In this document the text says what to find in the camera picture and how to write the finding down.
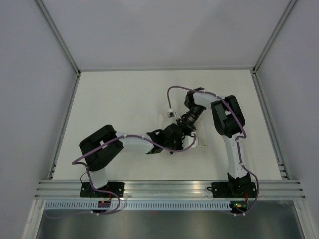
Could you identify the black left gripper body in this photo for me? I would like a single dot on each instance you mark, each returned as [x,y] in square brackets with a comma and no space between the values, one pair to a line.
[177,145]

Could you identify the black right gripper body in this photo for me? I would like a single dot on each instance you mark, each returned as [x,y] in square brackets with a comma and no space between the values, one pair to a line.
[187,123]

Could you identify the white cloth napkin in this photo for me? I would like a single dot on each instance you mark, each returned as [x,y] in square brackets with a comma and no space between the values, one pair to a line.
[200,131]

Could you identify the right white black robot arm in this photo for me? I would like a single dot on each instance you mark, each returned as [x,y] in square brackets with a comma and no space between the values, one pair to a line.
[229,123]

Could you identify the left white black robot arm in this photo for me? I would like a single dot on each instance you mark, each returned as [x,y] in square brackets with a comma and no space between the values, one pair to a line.
[113,142]

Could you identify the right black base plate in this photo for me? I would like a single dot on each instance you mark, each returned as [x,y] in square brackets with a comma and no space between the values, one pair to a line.
[224,190]

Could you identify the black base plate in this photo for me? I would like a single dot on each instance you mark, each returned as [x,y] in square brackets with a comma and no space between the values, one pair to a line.
[224,190]
[115,187]

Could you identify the right aluminium frame post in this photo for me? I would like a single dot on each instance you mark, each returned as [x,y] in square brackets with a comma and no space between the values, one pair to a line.
[279,25]

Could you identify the aluminium frame post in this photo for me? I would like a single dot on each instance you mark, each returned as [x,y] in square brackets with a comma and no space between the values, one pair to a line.
[40,4]
[279,25]

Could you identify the white slotted cable duct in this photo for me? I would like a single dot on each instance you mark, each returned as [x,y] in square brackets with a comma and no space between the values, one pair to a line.
[138,205]

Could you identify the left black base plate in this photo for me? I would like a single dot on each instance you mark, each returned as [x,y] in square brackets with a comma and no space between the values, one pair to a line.
[115,187]

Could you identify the aluminium front rail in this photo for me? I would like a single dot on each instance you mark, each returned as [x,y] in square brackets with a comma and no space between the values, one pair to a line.
[162,190]

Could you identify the left aluminium frame post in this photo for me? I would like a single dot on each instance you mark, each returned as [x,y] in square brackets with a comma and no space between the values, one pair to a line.
[40,4]

